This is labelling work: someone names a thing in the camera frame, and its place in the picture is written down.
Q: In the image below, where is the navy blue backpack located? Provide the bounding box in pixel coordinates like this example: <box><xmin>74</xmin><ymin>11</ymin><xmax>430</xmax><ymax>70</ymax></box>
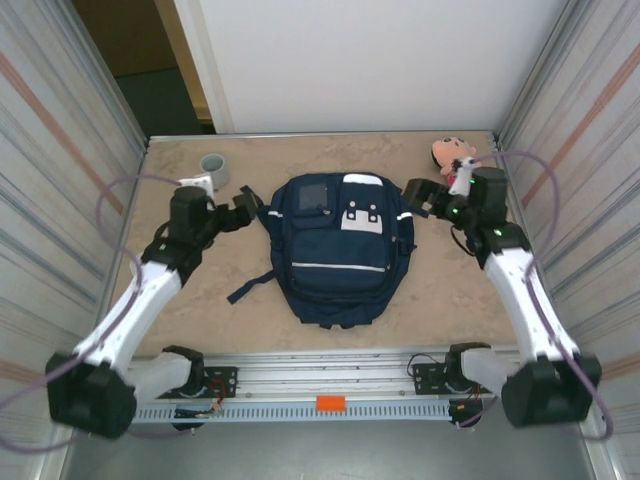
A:
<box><xmin>227</xmin><ymin>172</ymin><xmax>419</xmax><ymax>330</ymax></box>

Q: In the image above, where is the pink plush doll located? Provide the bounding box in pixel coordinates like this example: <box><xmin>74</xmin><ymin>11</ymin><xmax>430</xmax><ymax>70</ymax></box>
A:
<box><xmin>430</xmin><ymin>138</ymin><xmax>476</xmax><ymax>177</ymax></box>

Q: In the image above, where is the grey plastic cup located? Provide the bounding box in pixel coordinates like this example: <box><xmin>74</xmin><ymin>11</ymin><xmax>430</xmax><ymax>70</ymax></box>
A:
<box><xmin>199</xmin><ymin>153</ymin><xmax>232</xmax><ymax>194</ymax></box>

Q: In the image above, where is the aluminium mounting rail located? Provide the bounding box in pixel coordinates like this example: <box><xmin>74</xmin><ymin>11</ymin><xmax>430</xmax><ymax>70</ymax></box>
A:
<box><xmin>62</xmin><ymin>349</ymin><xmax>599</xmax><ymax>397</ymax></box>

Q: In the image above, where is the grey slotted cable duct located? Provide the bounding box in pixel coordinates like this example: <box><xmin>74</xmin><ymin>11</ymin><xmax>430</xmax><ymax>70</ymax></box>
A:
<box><xmin>122</xmin><ymin>399</ymin><xmax>454</xmax><ymax>424</ymax></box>

